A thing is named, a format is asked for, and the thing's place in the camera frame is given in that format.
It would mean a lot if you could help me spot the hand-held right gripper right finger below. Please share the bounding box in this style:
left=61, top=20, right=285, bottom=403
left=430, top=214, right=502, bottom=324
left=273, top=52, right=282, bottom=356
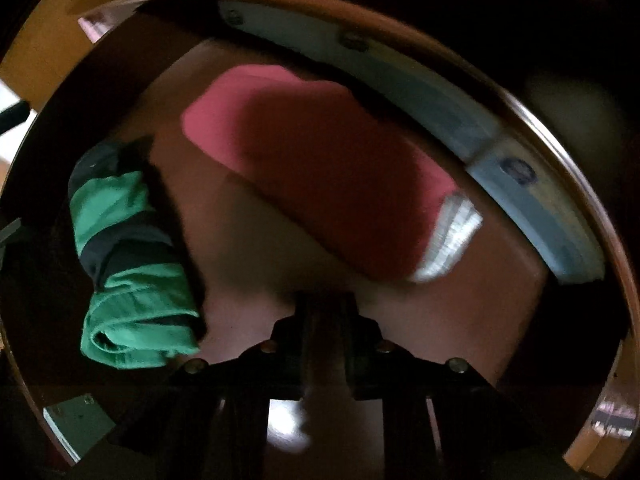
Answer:
left=327, top=292, right=576, bottom=480

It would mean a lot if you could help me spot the metal drawer lock bracket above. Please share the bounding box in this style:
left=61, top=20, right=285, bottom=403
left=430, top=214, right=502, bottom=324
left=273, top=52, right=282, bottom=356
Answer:
left=42, top=394, right=117, bottom=463

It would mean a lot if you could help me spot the dark pink underwear white waistband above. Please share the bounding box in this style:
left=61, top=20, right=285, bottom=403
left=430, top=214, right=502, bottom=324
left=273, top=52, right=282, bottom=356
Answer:
left=181, top=64, right=483, bottom=283

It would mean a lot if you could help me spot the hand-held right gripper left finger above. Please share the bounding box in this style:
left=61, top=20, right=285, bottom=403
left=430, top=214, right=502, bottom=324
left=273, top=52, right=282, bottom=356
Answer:
left=65, top=292, right=326, bottom=480

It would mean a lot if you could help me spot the green underwear with dark band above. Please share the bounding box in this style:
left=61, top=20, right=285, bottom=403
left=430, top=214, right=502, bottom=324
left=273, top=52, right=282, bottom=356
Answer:
left=67, top=136, right=206, bottom=371

